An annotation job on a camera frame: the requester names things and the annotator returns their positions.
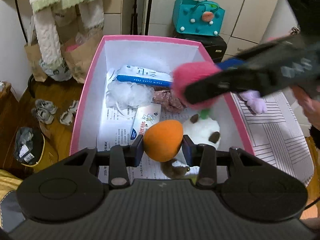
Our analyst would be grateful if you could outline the white panda plush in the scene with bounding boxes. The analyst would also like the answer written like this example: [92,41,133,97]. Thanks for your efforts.
[160,114,221,180]

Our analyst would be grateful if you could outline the orange egg sponge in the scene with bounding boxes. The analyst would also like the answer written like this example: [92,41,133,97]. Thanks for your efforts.
[143,120,183,163]

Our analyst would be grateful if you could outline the small white tissue pack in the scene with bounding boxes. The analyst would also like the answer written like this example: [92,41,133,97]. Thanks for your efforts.
[130,103,161,144]

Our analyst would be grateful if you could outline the white mesh bath pouf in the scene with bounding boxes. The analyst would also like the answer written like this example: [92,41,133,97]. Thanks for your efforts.
[105,80,155,118]

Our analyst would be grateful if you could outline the pink floral scrunchie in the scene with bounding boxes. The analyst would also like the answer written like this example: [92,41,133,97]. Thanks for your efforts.
[152,90,185,113]

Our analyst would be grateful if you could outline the purple plush with pink hat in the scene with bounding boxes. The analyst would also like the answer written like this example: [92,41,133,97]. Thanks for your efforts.
[171,62,267,114]

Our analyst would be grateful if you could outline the blue wet wipes pack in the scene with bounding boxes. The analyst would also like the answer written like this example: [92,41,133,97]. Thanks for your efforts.
[116,65,172,87]

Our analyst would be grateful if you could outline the green egg sponge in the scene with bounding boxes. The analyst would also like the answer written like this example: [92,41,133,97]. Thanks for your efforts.
[199,108,210,120]

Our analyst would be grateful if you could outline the person right hand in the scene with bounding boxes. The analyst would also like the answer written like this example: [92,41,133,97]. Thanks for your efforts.
[291,86,320,130]

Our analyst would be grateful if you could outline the beige wardrobe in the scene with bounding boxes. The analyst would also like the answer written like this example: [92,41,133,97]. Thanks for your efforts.
[143,0,278,56]

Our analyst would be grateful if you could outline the black suitcase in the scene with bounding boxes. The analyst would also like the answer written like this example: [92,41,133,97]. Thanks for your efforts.
[172,30,227,63]

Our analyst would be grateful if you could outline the striped tablecloth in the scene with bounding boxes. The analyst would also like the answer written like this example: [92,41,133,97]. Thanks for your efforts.
[232,92,314,186]

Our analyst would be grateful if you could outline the teal felt tote bag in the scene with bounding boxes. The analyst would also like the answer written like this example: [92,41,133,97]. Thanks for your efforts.
[172,0,225,36]

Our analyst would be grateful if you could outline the pink cardboard box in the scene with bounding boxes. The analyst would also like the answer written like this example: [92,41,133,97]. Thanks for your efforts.
[69,35,256,181]

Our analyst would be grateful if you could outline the brown paper bag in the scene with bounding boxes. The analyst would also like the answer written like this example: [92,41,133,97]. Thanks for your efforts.
[61,27,104,84]

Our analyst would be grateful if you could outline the black clothes rack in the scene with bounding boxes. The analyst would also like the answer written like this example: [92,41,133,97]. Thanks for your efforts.
[14,0,28,43]

